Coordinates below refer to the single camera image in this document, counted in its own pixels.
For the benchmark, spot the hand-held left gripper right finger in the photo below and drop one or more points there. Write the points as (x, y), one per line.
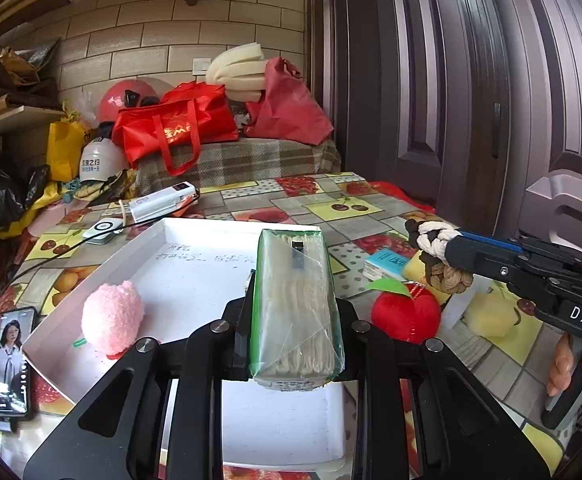
(348, 340)

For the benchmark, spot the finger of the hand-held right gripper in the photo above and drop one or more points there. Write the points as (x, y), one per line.
(486, 260)
(491, 242)

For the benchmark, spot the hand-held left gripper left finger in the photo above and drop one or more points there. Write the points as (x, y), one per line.
(238, 335)

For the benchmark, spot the pale yellow sponge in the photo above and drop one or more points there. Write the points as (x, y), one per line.
(491, 317)

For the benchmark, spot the plastic-wrapped cream cotton pack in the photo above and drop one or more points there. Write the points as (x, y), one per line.
(296, 310)

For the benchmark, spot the red plush apple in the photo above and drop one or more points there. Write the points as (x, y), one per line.
(406, 315)

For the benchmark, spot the white cardboard box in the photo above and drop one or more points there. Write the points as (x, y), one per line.
(196, 280)

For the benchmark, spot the person's right hand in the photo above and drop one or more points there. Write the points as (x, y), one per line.
(561, 365)

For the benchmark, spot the blue tissue packet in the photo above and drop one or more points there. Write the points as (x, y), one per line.
(388, 264)

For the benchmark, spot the red cloth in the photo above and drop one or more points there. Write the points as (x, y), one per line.
(401, 194)

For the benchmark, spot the pink fluffy plush ball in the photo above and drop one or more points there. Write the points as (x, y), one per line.
(113, 315)

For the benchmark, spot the fruit print tablecloth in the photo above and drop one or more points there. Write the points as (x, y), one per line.
(351, 210)

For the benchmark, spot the white power bank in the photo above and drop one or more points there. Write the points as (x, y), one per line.
(163, 202)

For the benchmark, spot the dark purple door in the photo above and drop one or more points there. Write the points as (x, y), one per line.
(446, 85)

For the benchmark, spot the plaid blanket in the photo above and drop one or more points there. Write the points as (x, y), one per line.
(251, 160)

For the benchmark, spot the black yellow cloth bundle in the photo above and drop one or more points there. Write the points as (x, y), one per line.
(111, 187)

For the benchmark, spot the bright red tote bag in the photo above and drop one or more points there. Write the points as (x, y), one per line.
(171, 130)

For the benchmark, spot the white helmet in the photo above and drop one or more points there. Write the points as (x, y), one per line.
(101, 160)

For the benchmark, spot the black smartphone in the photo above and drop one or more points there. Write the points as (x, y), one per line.
(11, 365)

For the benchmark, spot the dark red plastic bag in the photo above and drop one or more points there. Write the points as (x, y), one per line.
(286, 105)

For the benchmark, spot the yellow plastic bag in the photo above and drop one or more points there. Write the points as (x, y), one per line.
(36, 210)

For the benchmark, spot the yellow paper bag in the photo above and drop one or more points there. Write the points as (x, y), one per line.
(66, 147)

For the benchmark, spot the cream foam roll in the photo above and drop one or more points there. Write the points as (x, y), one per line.
(236, 72)

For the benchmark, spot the red helmet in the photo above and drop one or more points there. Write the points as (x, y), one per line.
(116, 102)

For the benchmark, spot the black plastic bag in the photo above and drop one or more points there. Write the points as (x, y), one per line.
(6, 200)

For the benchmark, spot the wooden shelf boards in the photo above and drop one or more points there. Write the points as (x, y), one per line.
(11, 117)

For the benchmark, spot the brown paper bags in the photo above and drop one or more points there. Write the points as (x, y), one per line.
(16, 75)

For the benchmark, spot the white wall switch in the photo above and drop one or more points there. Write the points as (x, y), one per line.
(202, 66)

